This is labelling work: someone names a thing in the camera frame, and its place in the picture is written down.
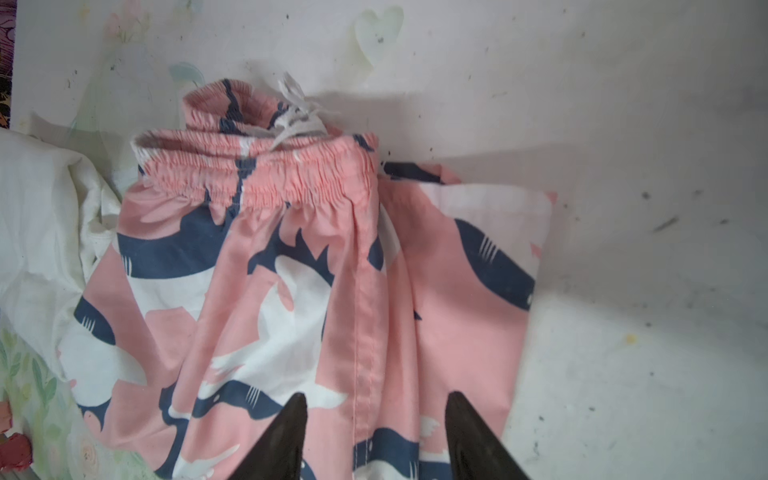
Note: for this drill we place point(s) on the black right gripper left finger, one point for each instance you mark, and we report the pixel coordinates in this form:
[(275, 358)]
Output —
[(277, 454)]

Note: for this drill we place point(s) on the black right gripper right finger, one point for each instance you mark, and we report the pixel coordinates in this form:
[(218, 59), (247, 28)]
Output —
[(475, 452)]

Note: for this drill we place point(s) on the pink patterned garment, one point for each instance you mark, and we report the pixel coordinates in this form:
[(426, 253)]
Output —
[(263, 253)]

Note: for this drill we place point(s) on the white t-shirt with robot print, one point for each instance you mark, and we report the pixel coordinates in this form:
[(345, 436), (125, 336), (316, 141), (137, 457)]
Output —
[(58, 216)]

